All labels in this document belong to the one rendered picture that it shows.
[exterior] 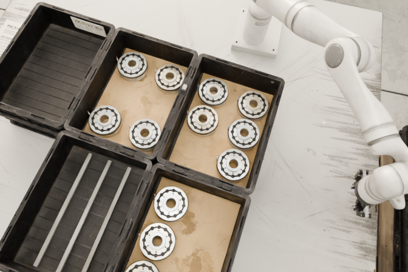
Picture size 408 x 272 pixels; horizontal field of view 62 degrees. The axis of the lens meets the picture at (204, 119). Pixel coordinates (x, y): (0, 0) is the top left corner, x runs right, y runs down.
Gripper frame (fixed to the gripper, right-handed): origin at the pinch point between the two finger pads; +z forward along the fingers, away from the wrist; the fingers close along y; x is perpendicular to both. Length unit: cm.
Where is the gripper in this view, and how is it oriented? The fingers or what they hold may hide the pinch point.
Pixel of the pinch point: (356, 197)
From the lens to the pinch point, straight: 117.6
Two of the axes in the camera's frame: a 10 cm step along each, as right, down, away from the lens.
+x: 9.9, 0.6, -1.3
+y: -1.0, 9.4, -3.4
